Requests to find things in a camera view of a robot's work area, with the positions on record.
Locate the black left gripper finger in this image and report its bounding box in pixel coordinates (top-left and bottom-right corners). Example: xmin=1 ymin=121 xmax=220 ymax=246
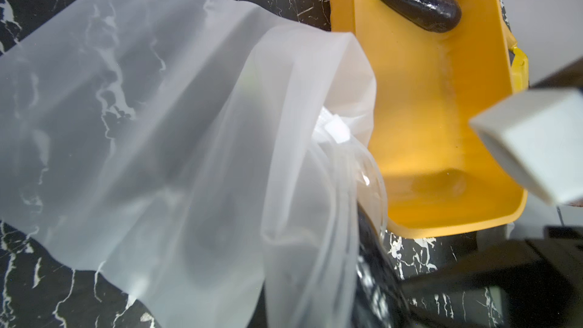
xmin=352 ymin=206 xmax=409 ymax=327

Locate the purple eggplant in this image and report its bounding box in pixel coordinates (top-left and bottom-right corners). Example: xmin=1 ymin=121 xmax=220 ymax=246
xmin=381 ymin=0 xmax=462 ymax=33

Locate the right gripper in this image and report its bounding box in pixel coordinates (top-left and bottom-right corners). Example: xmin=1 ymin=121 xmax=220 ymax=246
xmin=400 ymin=226 xmax=582 ymax=327

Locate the yellow plastic tray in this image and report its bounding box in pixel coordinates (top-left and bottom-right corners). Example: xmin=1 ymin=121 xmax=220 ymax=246
xmin=330 ymin=0 xmax=528 ymax=238

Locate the frosted zip-top bag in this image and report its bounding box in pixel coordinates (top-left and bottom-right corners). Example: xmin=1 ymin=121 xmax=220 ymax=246
xmin=1 ymin=0 xmax=380 ymax=327

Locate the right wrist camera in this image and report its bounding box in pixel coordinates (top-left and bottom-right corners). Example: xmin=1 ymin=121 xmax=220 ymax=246
xmin=470 ymin=87 xmax=582 ymax=206

